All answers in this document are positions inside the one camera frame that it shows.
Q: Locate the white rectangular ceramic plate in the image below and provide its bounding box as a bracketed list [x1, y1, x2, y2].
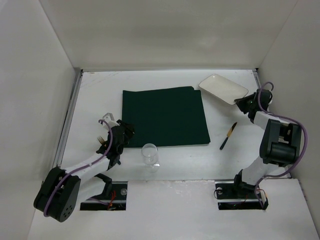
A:
[198, 74, 249, 106]

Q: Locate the clear wine glass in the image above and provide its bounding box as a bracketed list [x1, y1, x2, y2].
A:
[141, 143, 160, 173]

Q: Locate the gold knife green handle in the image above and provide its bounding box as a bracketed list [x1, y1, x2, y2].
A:
[219, 122, 237, 150]

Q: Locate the dark green cloth napkin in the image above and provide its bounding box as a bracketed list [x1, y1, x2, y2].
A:
[122, 86, 211, 148]

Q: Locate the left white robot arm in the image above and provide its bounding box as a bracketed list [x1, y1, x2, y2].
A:
[33, 119, 135, 223]

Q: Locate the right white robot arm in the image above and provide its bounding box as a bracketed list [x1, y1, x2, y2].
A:
[232, 88, 302, 198]

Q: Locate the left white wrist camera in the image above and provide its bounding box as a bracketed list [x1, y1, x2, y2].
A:
[98, 112, 120, 130]

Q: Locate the gold fork green handle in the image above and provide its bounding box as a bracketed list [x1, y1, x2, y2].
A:
[97, 136, 106, 145]

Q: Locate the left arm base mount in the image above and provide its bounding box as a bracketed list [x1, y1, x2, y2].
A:
[80, 181, 128, 211]

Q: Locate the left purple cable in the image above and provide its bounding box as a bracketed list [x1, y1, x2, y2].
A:
[43, 119, 118, 217]

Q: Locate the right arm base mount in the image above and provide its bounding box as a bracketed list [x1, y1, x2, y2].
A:
[213, 180, 269, 211]

